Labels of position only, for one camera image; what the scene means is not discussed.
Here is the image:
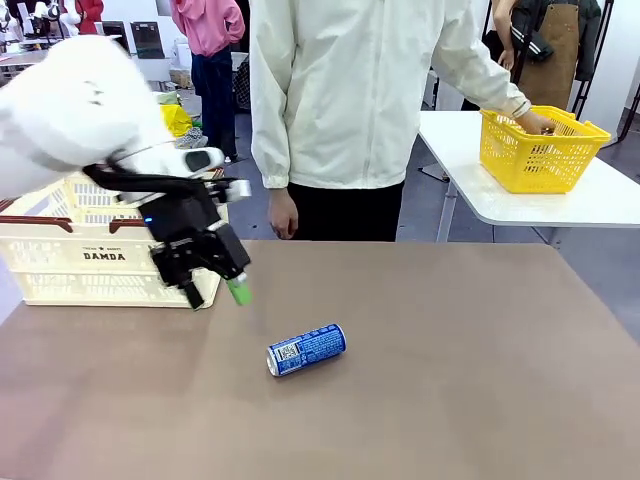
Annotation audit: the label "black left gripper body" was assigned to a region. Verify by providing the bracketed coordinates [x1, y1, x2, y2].
[145, 193, 224, 250]

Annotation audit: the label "blue drink can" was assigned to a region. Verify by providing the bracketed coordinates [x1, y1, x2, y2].
[266, 323, 348, 378]

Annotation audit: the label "person right forearm white sleeve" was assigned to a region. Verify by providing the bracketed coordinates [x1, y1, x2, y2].
[248, 84, 295, 191]

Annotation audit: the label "person left forearm white sleeve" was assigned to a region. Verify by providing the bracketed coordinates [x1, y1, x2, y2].
[439, 44, 533, 120]

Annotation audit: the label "yellow plastic basket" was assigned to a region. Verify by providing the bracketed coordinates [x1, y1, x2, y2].
[478, 104, 613, 195]

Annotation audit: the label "person right hand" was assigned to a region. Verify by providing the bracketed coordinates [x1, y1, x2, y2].
[267, 187, 300, 242]

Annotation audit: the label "person left hand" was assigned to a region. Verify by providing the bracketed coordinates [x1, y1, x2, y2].
[511, 109, 557, 137]

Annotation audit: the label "yellow cloth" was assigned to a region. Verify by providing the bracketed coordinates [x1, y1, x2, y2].
[158, 103, 194, 137]

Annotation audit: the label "person in pink hoodie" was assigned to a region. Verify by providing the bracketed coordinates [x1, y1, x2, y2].
[169, 0, 247, 162]

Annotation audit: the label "black box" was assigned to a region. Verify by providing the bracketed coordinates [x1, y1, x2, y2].
[130, 21, 167, 61]

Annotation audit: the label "person in white jacket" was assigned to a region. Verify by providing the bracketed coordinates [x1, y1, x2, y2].
[248, 0, 532, 244]

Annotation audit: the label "person in red top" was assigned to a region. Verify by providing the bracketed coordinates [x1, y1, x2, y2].
[73, 0, 106, 37]

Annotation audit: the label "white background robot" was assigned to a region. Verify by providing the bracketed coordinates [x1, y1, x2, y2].
[0, 0, 76, 42]

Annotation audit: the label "white side table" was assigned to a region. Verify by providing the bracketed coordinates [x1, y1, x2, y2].
[418, 110, 640, 245]

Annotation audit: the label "person with brown apron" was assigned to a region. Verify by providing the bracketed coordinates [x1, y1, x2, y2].
[491, 0, 604, 112]

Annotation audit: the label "black stand pole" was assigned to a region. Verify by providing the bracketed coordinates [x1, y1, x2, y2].
[569, 0, 617, 121]

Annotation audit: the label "black left arm cable sleeve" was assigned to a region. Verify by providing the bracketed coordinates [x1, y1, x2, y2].
[81, 162, 237, 202]

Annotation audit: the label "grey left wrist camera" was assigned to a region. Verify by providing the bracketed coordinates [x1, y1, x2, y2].
[213, 178, 253, 204]

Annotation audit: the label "cream shopping basket brown handles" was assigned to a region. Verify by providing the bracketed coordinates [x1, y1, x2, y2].
[0, 167, 231, 310]

